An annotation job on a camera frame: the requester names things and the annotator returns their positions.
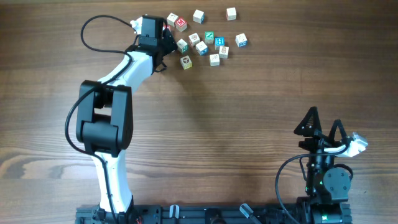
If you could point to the wooden block red drawing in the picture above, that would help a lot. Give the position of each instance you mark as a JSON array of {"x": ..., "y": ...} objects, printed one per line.
[{"x": 194, "y": 39}]

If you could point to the wooden block red scribble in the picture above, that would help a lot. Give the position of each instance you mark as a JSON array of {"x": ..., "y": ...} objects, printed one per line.
[{"x": 223, "y": 52}]

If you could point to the plain wooden block top left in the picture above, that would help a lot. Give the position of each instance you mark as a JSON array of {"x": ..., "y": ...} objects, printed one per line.
[{"x": 171, "y": 19}]

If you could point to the wooden block blue L side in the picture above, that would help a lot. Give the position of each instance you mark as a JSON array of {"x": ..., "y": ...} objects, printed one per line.
[{"x": 201, "y": 48}]

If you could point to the wooden block far top right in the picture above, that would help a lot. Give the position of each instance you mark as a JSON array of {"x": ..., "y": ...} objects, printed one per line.
[{"x": 231, "y": 13}]

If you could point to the wooden block yellow S side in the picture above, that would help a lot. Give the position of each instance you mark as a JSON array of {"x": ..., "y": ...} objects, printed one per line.
[{"x": 214, "y": 60}]

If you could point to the wooden block green side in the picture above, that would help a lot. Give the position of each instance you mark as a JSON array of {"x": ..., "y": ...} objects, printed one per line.
[{"x": 182, "y": 46}]

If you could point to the blue H letter block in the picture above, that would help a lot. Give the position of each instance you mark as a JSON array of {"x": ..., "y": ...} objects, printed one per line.
[{"x": 219, "y": 42}]

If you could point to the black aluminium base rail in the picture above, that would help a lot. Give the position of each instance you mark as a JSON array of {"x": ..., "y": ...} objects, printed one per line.
[{"x": 272, "y": 213}]

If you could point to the wooden block yellow W side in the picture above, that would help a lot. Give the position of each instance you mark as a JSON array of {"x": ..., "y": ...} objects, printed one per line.
[{"x": 186, "y": 62}]

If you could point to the wooden block blue R side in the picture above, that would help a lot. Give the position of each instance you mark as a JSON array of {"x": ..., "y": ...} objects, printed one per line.
[{"x": 241, "y": 40}]

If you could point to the red M letter block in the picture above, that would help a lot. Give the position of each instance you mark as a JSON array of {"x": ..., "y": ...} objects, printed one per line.
[{"x": 180, "y": 24}]

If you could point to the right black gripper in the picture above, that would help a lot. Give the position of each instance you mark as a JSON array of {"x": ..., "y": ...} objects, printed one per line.
[{"x": 320, "y": 140}]

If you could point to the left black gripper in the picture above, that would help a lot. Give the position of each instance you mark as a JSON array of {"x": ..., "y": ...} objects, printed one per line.
[{"x": 170, "y": 42}]

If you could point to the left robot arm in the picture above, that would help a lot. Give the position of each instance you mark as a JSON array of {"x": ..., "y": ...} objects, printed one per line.
[{"x": 104, "y": 123}]

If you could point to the green N letter block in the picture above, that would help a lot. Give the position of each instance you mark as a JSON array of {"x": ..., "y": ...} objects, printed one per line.
[{"x": 209, "y": 37}]

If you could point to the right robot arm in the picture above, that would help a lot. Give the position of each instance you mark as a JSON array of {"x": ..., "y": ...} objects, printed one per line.
[{"x": 327, "y": 183}]

